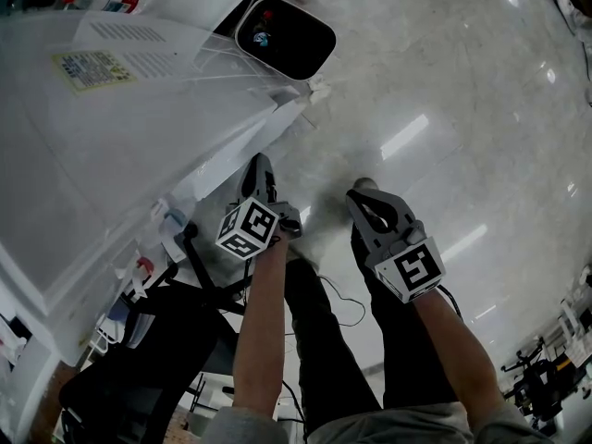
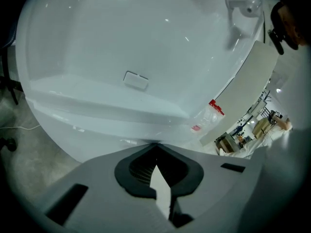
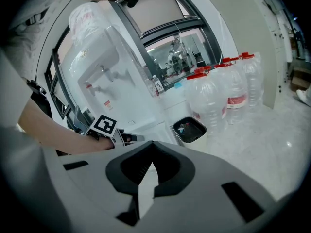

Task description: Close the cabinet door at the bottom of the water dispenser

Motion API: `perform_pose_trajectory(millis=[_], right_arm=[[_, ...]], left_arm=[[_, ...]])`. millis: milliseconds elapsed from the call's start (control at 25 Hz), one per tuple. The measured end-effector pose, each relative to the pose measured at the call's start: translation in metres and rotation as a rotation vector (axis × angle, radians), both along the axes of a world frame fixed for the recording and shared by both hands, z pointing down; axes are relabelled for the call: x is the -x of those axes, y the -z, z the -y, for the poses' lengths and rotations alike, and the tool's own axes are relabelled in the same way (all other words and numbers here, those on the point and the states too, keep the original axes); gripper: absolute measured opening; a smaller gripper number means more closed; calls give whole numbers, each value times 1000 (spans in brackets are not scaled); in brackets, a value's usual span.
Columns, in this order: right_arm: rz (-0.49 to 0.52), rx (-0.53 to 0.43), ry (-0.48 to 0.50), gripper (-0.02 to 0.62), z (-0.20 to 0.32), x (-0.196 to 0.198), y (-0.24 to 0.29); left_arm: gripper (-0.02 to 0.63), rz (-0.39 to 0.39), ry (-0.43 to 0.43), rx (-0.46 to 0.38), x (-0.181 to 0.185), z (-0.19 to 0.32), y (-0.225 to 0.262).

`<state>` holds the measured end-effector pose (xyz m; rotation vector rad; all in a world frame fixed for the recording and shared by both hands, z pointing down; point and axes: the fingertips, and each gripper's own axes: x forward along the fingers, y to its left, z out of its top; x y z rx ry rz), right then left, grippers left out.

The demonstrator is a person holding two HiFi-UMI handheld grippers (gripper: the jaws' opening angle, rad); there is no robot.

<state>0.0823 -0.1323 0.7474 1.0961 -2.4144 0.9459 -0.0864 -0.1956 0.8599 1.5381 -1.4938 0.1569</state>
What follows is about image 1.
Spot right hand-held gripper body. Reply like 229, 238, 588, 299
364, 218, 448, 305

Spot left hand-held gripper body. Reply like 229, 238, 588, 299
215, 191, 304, 263

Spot person's right forearm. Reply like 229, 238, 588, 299
408, 288, 506, 430

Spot person's left forearm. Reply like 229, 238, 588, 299
229, 234, 291, 421

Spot blue dispenser tap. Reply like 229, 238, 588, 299
161, 206, 189, 235

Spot red dispenser tap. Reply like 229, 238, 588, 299
131, 255, 156, 295

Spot white water dispenser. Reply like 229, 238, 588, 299
0, 9, 310, 367

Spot person's right leg black trousers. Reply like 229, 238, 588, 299
349, 222, 460, 409

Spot person's leg black trousers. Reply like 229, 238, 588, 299
349, 222, 460, 409
282, 256, 384, 434

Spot crumpled white tissue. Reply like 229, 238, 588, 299
307, 74, 333, 105

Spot person's left leg black trousers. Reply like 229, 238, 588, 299
282, 256, 384, 434

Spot white trash bin black liner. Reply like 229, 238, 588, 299
233, 0, 338, 81

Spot person's grey shirt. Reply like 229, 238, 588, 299
196, 399, 563, 444

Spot black office chair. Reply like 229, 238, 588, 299
58, 222, 253, 444

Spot black tripod stands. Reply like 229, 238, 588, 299
500, 334, 582, 432

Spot white storage shelf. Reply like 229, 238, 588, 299
557, 264, 592, 372

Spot yellow warning label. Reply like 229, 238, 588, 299
50, 49, 139, 95

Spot thick black gripper cable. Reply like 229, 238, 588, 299
437, 283, 464, 321

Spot thin black cable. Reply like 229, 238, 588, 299
277, 273, 367, 337

